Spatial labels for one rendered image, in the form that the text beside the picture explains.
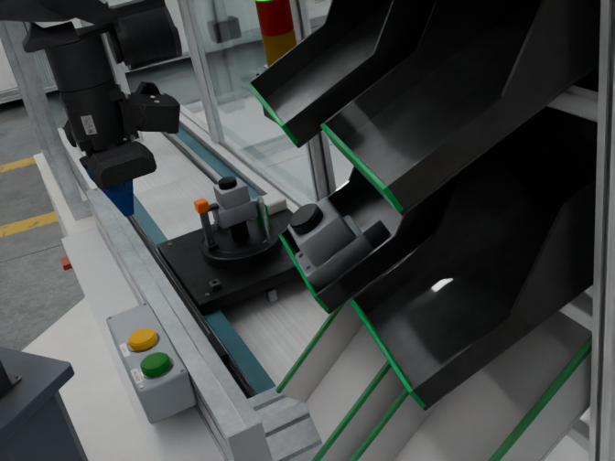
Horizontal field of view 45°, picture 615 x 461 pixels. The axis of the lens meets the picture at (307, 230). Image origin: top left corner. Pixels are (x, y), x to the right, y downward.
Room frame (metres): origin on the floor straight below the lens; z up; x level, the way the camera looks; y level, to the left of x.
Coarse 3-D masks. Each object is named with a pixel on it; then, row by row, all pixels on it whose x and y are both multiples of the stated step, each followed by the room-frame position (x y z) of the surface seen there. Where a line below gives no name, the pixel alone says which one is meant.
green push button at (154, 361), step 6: (150, 354) 0.83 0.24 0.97; (156, 354) 0.83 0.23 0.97; (162, 354) 0.82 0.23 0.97; (144, 360) 0.82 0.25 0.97; (150, 360) 0.82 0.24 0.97; (156, 360) 0.81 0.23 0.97; (162, 360) 0.81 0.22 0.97; (168, 360) 0.81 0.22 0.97; (144, 366) 0.81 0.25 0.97; (150, 366) 0.80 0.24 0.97; (156, 366) 0.80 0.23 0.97; (162, 366) 0.80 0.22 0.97; (168, 366) 0.81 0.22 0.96; (144, 372) 0.80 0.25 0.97; (150, 372) 0.79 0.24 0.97; (156, 372) 0.79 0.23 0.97; (162, 372) 0.80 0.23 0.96
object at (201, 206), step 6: (204, 198) 1.08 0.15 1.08; (198, 204) 1.06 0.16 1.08; (204, 204) 1.06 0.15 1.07; (210, 204) 1.08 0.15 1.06; (216, 204) 1.08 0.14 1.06; (198, 210) 1.06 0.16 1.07; (204, 210) 1.06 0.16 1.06; (210, 210) 1.07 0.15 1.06; (204, 216) 1.06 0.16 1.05; (204, 222) 1.06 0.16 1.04; (204, 228) 1.06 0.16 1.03; (210, 228) 1.06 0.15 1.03; (204, 234) 1.07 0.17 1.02; (210, 234) 1.06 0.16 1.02; (210, 240) 1.06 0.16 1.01
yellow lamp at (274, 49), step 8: (288, 32) 1.08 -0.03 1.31; (264, 40) 1.08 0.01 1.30; (272, 40) 1.07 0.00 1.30; (280, 40) 1.07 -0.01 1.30; (288, 40) 1.08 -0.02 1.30; (296, 40) 1.09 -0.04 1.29; (264, 48) 1.09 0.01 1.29; (272, 48) 1.08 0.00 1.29; (280, 48) 1.07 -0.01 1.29; (288, 48) 1.07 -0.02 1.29; (272, 56) 1.08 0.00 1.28; (280, 56) 1.07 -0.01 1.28
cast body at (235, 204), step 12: (228, 180) 1.09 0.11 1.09; (240, 180) 1.10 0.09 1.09; (216, 192) 1.09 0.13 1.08; (228, 192) 1.07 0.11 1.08; (240, 192) 1.07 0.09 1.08; (228, 204) 1.06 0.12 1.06; (240, 204) 1.07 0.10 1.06; (252, 204) 1.08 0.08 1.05; (216, 216) 1.07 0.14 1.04; (228, 216) 1.06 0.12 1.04; (240, 216) 1.07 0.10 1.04; (252, 216) 1.08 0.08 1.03
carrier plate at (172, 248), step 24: (288, 216) 1.17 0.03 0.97; (168, 240) 1.16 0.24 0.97; (192, 240) 1.15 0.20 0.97; (168, 264) 1.09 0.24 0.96; (192, 264) 1.06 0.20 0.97; (264, 264) 1.02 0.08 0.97; (288, 264) 1.00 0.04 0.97; (192, 288) 0.98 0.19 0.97; (240, 288) 0.96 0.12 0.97; (264, 288) 0.97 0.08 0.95
